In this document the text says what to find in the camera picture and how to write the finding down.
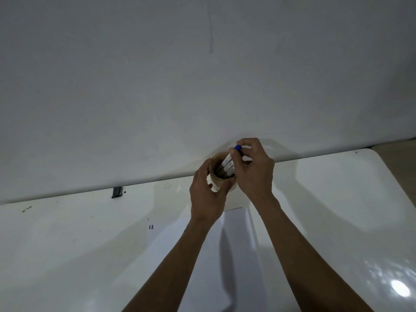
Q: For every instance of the small black clip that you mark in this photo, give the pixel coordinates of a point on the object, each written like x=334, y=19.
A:
x=117, y=192

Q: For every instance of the person's left forearm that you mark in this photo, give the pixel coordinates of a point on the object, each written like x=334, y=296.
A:
x=182, y=263

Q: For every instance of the person's left thumb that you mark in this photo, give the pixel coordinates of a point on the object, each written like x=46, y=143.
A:
x=227, y=189

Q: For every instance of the person's left hand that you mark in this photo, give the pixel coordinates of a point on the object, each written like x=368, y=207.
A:
x=204, y=198

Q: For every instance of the person's right hand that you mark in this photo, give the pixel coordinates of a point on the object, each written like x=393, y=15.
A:
x=256, y=173

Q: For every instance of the blue capped white marker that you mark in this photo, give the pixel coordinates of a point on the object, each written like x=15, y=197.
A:
x=228, y=160

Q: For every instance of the round wooden pen holder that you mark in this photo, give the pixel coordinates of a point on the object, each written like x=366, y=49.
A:
x=218, y=180

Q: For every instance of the person's right forearm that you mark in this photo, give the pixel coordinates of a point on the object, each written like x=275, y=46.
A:
x=302, y=256

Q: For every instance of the white paper sheet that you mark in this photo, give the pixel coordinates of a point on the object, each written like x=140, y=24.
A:
x=242, y=256

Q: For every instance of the person's right thumb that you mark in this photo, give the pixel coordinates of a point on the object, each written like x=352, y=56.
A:
x=237, y=167

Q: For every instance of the white marker with black print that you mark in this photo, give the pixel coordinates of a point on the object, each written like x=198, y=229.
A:
x=230, y=171

